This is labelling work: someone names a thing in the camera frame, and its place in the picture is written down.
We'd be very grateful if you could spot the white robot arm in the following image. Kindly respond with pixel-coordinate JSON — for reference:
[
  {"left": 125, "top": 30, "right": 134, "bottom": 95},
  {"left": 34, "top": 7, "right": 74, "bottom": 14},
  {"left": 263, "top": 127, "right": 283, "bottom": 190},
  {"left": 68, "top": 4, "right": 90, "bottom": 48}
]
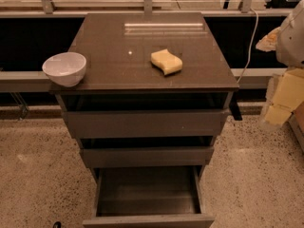
[{"left": 256, "top": 0, "right": 304, "bottom": 129}]

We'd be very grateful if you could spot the white ceramic bowl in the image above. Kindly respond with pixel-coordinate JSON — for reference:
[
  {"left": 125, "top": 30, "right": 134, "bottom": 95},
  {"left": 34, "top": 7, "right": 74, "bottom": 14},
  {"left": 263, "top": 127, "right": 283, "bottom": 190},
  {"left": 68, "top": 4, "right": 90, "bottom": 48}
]
[{"left": 42, "top": 52, "right": 86, "bottom": 87}]

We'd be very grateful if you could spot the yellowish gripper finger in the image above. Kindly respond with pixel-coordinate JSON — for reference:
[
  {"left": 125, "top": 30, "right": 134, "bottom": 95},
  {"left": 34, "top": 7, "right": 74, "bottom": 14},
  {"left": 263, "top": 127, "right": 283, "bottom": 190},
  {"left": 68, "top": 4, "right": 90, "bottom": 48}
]
[{"left": 256, "top": 27, "right": 280, "bottom": 52}]

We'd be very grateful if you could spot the dark grey drawer cabinet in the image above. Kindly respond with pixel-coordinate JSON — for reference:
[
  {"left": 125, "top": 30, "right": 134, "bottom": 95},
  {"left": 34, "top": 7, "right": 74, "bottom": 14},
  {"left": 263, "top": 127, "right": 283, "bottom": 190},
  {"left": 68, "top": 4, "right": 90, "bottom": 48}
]
[{"left": 48, "top": 11, "right": 240, "bottom": 228}]

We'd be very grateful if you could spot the grey top drawer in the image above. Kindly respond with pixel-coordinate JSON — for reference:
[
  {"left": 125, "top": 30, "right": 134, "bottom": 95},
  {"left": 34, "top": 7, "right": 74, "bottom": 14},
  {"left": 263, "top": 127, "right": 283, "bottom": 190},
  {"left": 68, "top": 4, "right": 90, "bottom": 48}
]
[{"left": 63, "top": 110, "right": 229, "bottom": 139}]

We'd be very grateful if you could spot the white cable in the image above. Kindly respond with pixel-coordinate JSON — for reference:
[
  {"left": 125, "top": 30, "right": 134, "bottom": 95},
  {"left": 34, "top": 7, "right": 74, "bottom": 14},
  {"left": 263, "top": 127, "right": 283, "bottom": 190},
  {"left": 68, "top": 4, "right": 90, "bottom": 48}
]
[{"left": 236, "top": 8, "right": 259, "bottom": 84}]

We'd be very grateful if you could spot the yellow wavy sponge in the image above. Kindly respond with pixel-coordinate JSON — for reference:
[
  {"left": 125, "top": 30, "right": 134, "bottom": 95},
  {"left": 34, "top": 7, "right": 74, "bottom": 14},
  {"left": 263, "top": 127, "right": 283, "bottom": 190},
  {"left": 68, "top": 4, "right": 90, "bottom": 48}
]
[{"left": 150, "top": 49, "right": 182, "bottom": 76}]

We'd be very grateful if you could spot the grey middle drawer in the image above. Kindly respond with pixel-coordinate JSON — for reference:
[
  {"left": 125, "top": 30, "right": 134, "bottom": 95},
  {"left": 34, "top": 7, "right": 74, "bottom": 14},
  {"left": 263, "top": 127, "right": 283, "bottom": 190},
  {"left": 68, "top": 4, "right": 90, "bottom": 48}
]
[{"left": 80, "top": 146, "right": 214, "bottom": 168}]

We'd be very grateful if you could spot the grey open bottom drawer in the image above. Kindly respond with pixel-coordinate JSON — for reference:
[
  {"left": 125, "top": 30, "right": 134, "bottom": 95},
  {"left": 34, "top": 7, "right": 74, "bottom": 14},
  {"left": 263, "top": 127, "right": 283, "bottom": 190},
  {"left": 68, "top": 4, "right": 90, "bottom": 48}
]
[{"left": 83, "top": 166, "right": 215, "bottom": 228}]

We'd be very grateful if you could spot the cardboard box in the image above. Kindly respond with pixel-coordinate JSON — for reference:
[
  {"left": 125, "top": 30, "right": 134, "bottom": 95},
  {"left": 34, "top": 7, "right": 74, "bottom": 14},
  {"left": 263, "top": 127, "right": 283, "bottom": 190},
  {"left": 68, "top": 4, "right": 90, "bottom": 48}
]
[{"left": 289, "top": 103, "right": 304, "bottom": 152}]

